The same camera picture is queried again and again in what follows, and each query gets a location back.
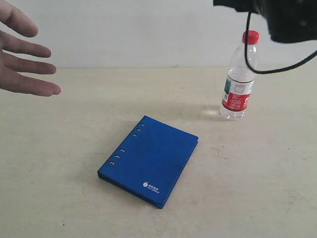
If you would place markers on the clear plastic water bottle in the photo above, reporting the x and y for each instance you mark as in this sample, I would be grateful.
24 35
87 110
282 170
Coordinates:
238 85

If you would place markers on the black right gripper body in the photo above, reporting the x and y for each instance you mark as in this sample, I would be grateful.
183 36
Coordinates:
288 21

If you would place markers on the blue ring-bound notebook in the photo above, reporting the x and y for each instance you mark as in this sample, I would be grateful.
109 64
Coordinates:
149 161

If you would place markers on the person's open hand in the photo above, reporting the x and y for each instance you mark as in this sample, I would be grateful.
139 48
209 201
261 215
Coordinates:
12 67

